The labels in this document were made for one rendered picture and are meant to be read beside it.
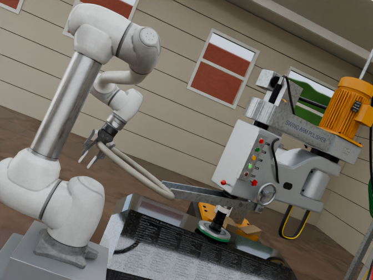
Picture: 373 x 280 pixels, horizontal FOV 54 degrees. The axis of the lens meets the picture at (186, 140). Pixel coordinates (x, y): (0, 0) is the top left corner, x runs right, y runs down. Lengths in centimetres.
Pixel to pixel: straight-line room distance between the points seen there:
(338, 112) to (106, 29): 179
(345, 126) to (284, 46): 645
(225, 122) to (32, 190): 745
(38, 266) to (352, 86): 214
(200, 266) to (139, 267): 36
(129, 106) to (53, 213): 69
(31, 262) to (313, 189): 189
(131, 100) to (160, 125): 652
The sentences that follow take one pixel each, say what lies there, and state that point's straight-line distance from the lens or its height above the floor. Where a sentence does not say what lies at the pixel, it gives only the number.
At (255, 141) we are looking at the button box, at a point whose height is 151.
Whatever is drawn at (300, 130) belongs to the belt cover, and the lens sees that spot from 231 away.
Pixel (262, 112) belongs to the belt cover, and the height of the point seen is 167.
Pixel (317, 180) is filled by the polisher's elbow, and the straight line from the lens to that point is 264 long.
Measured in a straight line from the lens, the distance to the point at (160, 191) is 171.
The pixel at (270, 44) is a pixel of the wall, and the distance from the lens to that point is 885.
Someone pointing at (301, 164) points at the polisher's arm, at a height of 148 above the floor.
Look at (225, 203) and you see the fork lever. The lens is 219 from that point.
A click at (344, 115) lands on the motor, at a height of 189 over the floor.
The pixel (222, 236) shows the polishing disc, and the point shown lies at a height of 91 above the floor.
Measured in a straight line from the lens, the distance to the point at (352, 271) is 478.
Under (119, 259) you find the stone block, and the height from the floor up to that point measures 66.
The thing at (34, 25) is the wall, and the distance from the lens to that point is 846.
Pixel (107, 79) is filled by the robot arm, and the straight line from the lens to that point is 166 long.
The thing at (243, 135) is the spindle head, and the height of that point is 151.
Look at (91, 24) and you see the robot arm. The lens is 129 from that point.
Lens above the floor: 154
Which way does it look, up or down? 5 degrees down
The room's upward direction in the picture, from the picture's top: 23 degrees clockwise
